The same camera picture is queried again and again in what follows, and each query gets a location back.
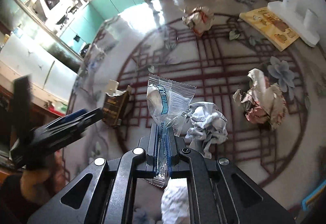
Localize teal kitchen cabinets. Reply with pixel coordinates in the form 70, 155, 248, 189
60, 0, 144, 53

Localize brown Baisha cigarette pack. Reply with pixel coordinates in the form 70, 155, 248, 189
102, 80, 131, 127

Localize white refrigerator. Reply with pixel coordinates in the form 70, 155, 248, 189
1, 34, 77, 102

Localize crumpled red white wrapper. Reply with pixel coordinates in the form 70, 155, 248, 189
182, 6, 214, 37

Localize yellow picture book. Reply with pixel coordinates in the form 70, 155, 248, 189
239, 7, 299, 52

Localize white foam block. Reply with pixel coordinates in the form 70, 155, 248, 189
268, 0, 320, 47

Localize crumpled white paper near edge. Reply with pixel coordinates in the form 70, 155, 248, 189
161, 178, 190, 223

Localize left hand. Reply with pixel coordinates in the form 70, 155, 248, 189
20, 152, 66, 205

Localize clear blue plastic wrapper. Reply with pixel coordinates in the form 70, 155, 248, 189
146, 74, 196, 187

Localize black wok pan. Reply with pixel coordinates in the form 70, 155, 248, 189
56, 7, 72, 25

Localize white paper ball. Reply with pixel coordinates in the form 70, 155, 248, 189
185, 101, 228, 159

